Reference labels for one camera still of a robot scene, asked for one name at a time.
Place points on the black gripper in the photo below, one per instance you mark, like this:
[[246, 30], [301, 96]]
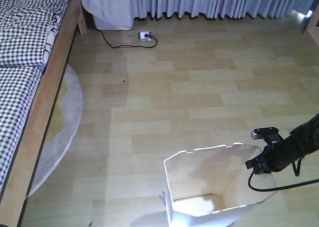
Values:
[[258, 163]]

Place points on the white plastic trash bin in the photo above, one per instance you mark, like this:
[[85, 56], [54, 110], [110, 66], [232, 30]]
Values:
[[208, 187]]

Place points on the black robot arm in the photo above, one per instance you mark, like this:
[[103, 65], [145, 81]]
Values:
[[280, 152]]

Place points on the wooden shelf unit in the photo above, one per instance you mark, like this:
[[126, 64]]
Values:
[[311, 33]]

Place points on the floor power socket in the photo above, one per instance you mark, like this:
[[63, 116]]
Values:
[[144, 36]]

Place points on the grey yellow round rug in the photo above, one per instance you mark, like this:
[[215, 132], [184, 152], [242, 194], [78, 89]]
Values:
[[63, 125]]

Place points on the grey curtain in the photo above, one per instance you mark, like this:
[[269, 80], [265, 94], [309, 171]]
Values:
[[120, 14]]

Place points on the black white checkered bedding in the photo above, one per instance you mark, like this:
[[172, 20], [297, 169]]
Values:
[[28, 30]]

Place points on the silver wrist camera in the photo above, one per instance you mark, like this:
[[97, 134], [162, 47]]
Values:
[[269, 134]]

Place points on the wooden bed frame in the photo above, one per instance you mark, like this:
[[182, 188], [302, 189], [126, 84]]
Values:
[[21, 173]]

